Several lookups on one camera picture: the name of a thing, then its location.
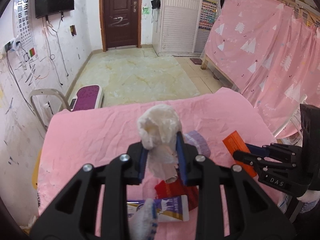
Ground orange cardboard box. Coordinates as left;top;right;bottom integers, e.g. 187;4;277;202
222;130;258;178

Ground purple knitted sock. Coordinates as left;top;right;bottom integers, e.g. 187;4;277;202
183;131;211;158

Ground milk powder packet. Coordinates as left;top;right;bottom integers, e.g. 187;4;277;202
127;195;189;223

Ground red striped sock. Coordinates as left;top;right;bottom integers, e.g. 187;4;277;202
155;177;199;211

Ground white tissue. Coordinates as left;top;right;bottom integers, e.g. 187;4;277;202
137;104;182;181

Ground orange thread spool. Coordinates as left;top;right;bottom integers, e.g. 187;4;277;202
165;174;178;184

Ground left white gloved hand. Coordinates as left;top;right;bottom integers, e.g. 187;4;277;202
128;199;158;240

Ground pink bed sheet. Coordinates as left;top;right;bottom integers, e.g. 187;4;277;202
37;88;280;239

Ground pink patterned hanging sheet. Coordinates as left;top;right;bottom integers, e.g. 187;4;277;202
204;0;319;137

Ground purple white step stool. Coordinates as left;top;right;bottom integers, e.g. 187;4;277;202
70;85;104;112

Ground white louvered wardrobe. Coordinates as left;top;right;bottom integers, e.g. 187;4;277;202
152;0;219;56

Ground eye chart poster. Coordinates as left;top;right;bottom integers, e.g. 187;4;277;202
13;0;36;63

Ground dark brown door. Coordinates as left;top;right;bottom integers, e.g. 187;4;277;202
99;0;142;51

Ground grey metal chair frame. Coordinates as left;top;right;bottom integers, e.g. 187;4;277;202
29;88;71;132

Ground colourful wall chart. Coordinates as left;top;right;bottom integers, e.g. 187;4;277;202
199;0;218;30

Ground white wall power sockets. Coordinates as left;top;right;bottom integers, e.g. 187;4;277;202
1;36;21;59

